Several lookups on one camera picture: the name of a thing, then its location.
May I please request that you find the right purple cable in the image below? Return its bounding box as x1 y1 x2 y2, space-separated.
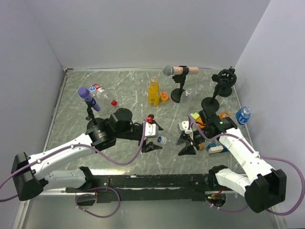
187 114 305 217

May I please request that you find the small clear open bottle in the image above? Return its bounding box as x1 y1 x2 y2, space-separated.
184 88 193 97

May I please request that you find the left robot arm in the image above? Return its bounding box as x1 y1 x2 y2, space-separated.
11 108 163 201

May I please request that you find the purple cable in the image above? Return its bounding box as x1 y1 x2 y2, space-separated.
187 114 305 217
0 119 150 203

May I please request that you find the center black microphone stand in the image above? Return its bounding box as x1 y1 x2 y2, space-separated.
171 75 187 103

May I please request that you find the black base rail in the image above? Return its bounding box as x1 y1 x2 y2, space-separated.
65 174 230 203

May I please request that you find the small black stand base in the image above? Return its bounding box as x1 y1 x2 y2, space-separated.
218 87 232 97

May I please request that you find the purple microphone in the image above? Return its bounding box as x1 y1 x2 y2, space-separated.
77 86 101 112

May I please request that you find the yellow red toy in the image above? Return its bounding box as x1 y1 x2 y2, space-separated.
160 91 169 103

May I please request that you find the blue white block toy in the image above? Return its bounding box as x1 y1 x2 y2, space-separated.
206 143 228 154

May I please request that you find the clear bottle red cap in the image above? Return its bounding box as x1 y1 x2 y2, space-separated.
93 84 118 108

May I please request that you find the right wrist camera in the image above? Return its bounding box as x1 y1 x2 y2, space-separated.
178 121 193 137

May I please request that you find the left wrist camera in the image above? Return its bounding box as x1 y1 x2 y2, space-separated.
143 114 159 138

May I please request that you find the left black microphone stand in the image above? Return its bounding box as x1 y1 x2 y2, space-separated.
85 102 104 129

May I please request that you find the yellow juice bottle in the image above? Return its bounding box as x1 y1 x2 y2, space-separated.
148 76 160 106

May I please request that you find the green toy block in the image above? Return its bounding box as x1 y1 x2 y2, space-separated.
191 113 200 120

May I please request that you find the black microphone stand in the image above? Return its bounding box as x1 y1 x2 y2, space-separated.
85 102 104 129
201 66 237 111
171 75 187 103

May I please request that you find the right black microphone stand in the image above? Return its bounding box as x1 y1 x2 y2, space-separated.
201 66 237 111

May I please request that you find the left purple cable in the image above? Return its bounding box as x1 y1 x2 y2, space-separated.
0 119 150 203

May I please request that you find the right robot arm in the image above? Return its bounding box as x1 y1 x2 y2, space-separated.
178 108 287 213

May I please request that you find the silver head pink microphone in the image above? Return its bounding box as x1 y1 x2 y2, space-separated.
163 65 199 76

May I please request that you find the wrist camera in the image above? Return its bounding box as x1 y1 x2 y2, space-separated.
178 121 193 137
143 114 159 138

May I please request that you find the blue label water bottle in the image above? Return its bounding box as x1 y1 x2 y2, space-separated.
235 107 251 125

